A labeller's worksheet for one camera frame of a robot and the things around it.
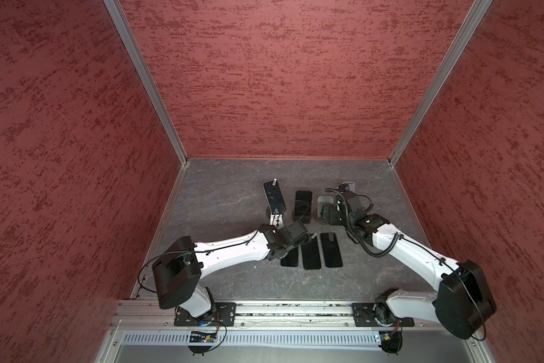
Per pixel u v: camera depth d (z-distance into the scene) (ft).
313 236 3.02
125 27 2.44
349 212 2.10
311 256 2.88
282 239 1.99
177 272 1.38
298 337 2.33
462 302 1.34
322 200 3.13
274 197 3.11
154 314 2.49
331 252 2.89
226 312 2.44
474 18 2.40
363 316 2.41
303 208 3.11
